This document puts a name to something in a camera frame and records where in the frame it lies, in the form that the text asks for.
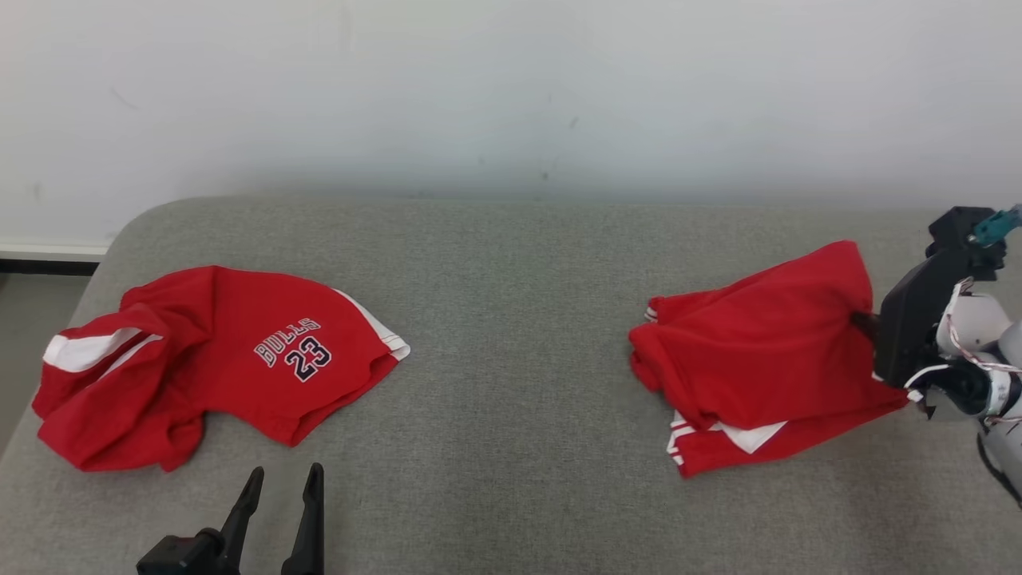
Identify black right cable teal plug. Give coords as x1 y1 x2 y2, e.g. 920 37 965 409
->
970 203 1022 247

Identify white wall baseboard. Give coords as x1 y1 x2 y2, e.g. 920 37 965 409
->
0 238 110 277

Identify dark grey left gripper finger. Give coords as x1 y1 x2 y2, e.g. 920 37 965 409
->
280 462 327 575
216 466 265 575

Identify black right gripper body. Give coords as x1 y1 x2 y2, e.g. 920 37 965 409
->
873 248 972 392

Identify red and white Bulls jersey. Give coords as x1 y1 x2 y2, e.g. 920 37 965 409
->
628 240 913 479

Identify red Bulls shorts white stripe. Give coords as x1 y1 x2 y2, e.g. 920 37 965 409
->
32 265 411 474

